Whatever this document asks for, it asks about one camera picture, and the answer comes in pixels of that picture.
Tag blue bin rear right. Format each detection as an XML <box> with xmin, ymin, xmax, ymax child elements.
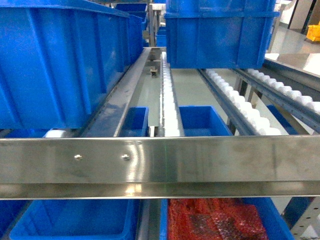
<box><xmin>179</xmin><ymin>105</ymin><xmax>232</xmax><ymax>137</ymax></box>

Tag yellow mop bucket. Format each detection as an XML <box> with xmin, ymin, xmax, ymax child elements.
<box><xmin>306</xmin><ymin>22</ymin><xmax>320</xmax><ymax>42</ymax></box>

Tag large blue bin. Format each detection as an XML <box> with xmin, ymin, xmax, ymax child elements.
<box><xmin>164</xmin><ymin>0</ymin><xmax>279</xmax><ymax>69</ymax></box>
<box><xmin>0</xmin><ymin>0</ymin><xmax>143</xmax><ymax>129</ymax></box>

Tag blue bin with red wrap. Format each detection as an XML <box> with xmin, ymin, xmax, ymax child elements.
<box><xmin>159</xmin><ymin>197</ymin><xmax>295</xmax><ymax>240</ymax></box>

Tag large blue bin upper right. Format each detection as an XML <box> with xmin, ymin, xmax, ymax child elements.
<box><xmin>164</xmin><ymin>0</ymin><xmax>279</xmax><ymax>69</ymax></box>

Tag large blue bin upper left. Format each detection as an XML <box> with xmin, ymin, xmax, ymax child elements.
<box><xmin>0</xmin><ymin>0</ymin><xmax>143</xmax><ymax>129</ymax></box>

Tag red bubble wrap bags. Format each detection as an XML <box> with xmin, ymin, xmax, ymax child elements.
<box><xmin>167</xmin><ymin>198</ymin><xmax>268</xmax><ymax>240</ymax></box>

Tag blue bin front left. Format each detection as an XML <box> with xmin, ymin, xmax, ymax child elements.
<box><xmin>9</xmin><ymin>199</ymin><xmax>140</xmax><ymax>240</ymax></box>

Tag small stainless steel table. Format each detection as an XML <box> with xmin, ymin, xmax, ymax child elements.
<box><xmin>263</xmin><ymin>53</ymin><xmax>320</xmax><ymax>86</ymax></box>

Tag steel flow rack shelf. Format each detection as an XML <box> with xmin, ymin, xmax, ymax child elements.
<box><xmin>0</xmin><ymin>47</ymin><xmax>320</xmax><ymax>200</ymax></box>

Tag blue bin rear left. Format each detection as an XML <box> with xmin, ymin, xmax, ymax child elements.
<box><xmin>119</xmin><ymin>106</ymin><xmax>149</xmax><ymax>137</ymax></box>

